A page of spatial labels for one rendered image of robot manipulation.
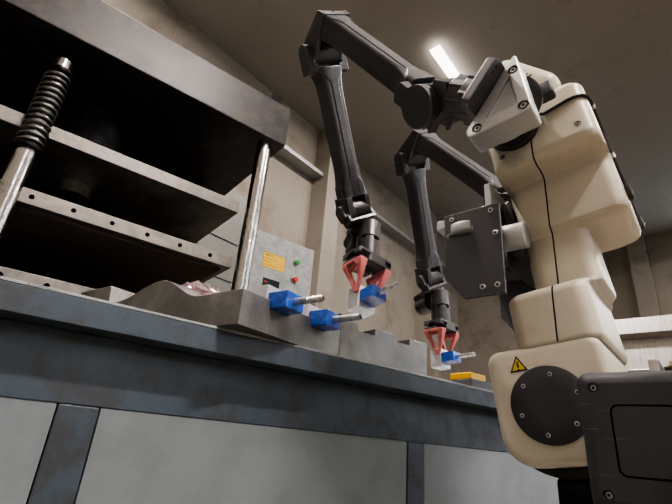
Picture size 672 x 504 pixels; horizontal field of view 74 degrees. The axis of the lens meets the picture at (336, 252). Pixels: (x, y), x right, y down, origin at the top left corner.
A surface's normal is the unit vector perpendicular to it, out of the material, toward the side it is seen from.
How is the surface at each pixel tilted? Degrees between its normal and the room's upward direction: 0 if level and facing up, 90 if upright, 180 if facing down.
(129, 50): 90
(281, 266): 90
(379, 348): 90
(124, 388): 90
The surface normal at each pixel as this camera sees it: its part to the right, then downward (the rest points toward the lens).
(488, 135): 0.03, 0.88
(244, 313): 0.83, -0.17
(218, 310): -0.56, -0.37
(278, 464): 0.62, -0.27
